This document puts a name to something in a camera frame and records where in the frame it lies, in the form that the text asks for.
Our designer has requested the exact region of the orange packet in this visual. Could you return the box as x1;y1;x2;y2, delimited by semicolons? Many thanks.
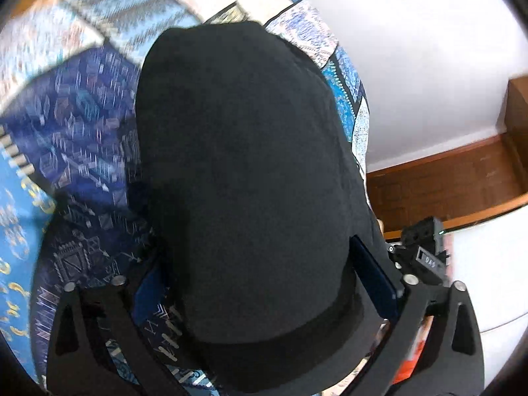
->
394;326;425;384

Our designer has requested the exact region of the black zip hoodie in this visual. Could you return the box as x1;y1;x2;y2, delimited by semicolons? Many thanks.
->
134;20;386;394

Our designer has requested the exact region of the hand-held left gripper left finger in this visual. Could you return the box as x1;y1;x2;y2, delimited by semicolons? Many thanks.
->
47;251;188;396

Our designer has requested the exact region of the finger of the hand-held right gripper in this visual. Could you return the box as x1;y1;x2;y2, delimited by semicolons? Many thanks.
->
385;243;409;275

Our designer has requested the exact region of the blue patchwork blanket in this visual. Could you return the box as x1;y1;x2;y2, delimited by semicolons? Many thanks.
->
0;0;372;396

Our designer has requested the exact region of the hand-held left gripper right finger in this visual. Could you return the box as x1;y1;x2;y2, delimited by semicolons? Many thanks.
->
346;234;485;396

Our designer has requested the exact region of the wooden door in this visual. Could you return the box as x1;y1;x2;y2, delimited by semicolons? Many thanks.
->
365;76;528;232

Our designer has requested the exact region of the white cabinet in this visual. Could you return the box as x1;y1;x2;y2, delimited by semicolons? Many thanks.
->
447;198;528;333

